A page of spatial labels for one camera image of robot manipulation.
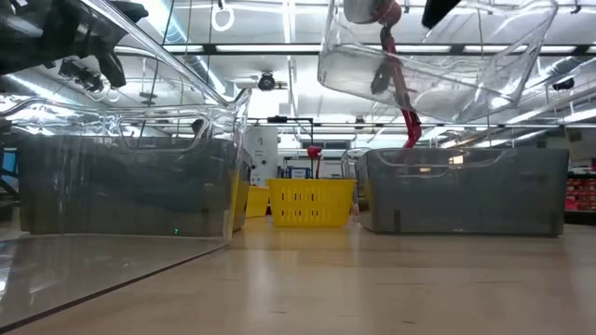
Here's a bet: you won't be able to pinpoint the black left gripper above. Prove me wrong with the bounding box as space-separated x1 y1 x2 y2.
0 0 128 89

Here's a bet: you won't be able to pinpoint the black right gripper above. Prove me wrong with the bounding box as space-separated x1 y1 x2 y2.
343 0 463 30

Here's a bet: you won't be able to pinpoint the grey translucent plastic basket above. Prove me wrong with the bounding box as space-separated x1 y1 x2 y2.
17 136 253 236
355 147 571 236

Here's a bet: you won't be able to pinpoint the small yellow plastic basket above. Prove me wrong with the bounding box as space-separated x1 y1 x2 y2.
245 184 271 219

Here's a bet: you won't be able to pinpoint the large yellow plastic basket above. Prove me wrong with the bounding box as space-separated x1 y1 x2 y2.
265 178 358 229

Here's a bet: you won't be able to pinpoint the red stocked shelf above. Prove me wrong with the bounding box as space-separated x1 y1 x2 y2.
564 171 596 214

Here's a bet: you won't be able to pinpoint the black ceiling track lights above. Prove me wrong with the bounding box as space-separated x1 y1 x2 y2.
58 58 106 93

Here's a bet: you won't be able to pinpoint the red jointed stand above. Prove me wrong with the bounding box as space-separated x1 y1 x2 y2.
377 0 424 150

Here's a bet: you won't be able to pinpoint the white cabinet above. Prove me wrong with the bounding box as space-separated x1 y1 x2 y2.
245 126 279 188

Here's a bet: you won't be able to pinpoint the red round lamp head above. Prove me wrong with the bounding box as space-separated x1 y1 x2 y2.
305 144 324 181

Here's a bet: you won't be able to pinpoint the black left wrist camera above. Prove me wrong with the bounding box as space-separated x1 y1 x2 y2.
110 0 150 24

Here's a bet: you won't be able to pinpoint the silver ceiling air duct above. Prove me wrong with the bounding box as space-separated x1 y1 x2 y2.
139 0 229 97

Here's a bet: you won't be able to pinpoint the white hanging ring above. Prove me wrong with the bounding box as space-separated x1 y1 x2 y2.
210 0 236 34

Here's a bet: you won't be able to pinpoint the black round ceiling camera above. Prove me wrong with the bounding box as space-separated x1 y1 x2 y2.
257 71 278 92

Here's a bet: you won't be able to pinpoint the black metal frame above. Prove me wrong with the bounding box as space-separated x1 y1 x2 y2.
267 114 316 146

